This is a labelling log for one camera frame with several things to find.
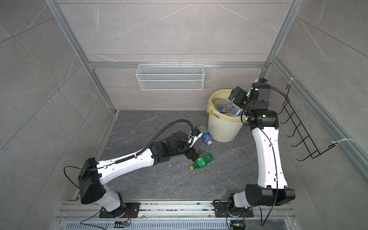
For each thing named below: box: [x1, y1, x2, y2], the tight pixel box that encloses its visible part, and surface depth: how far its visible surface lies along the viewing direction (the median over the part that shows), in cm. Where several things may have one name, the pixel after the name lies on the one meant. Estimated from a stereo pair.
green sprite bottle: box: [189, 153, 214, 172], surface depth 88 cm
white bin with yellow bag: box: [206, 89, 246, 143], surface depth 92 cm
